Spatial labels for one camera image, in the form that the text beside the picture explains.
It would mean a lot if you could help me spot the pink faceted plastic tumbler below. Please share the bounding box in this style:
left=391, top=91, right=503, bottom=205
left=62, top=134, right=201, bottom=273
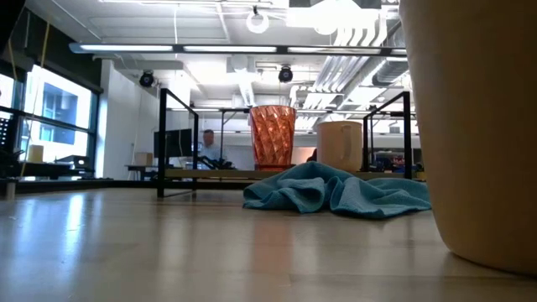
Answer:
left=249, top=104, right=297, bottom=171

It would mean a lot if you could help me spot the beige box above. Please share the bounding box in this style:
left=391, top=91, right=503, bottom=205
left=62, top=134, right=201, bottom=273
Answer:
left=27, top=144, right=45, bottom=164

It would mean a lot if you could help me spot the yellow hanging cable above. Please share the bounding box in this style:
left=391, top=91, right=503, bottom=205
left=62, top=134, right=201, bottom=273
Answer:
left=18, top=20, right=51, bottom=180

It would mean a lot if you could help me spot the white ring ceiling lamp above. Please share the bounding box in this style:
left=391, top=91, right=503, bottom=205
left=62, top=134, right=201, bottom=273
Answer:
left=245, top=8, right=271, bottom=35

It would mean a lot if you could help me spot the black dome ceiling camera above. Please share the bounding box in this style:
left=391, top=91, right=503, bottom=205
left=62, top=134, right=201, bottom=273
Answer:
left=138, top=70, right=156, bottom=89
left=277, top=65, right=295, bottom=84

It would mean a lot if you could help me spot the white mug with handle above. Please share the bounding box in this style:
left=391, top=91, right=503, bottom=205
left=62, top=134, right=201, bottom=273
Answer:
left=316, top=120, right=364, bottom=173

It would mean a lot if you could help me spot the background office desk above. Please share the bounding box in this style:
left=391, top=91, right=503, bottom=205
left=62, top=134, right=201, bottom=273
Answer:
left=124, top=164, right=160, bottom=182

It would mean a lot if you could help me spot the person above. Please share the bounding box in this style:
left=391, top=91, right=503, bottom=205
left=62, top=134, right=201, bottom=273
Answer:
left=197, top=128, right=226, bottom=163

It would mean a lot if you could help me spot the black desktop device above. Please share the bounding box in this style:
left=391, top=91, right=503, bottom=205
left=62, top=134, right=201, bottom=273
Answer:
left=55, top=154, right=94, bottom=171

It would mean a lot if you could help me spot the black frame wooden shelf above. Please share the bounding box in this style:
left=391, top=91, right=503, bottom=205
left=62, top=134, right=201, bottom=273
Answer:
left=157, top=87, right=414, bottom=199

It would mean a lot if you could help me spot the long ceiling light bar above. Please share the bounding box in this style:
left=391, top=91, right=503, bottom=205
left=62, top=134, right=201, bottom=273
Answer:
left=69, top=41, right=408, bottom=58

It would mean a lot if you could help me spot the silver ventilation duct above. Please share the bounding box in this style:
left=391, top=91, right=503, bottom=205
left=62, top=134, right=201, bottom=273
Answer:
left=371, top=18, right=410, bottom=87

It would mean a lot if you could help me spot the yellow plastic cup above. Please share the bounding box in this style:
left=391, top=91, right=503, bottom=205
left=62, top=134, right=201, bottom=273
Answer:
left=398, top=0, right=537, bottom=278

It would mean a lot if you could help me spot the black computer monitor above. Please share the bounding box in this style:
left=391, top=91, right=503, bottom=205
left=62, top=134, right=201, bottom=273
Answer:
left=153, top=128, right=194, bottom=159

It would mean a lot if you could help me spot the blue microfibre cloth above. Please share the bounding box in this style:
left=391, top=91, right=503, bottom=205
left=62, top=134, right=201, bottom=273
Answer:
left=242, top=161, right=432, bottom=220

